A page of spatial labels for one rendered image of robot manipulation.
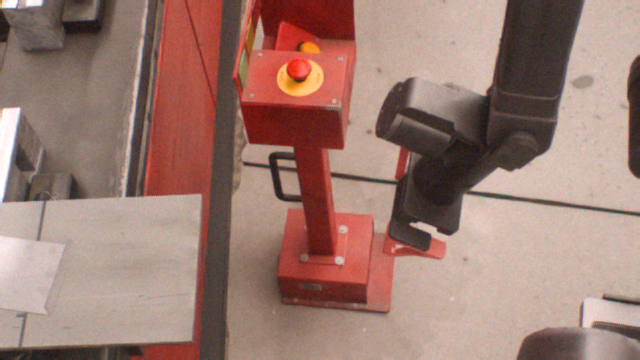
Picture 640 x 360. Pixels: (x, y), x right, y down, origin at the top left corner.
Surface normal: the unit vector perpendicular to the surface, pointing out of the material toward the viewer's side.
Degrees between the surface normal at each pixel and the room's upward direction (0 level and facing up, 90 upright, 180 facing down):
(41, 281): 0
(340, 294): 90
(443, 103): 22
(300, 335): 0
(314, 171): 90
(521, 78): 80
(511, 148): 90
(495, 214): 0
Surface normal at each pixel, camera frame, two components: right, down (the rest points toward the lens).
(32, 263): -0.06, -0.52
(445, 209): 0.40, -0.40
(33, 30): 0.01, 0.85
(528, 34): -0.24, 0.84
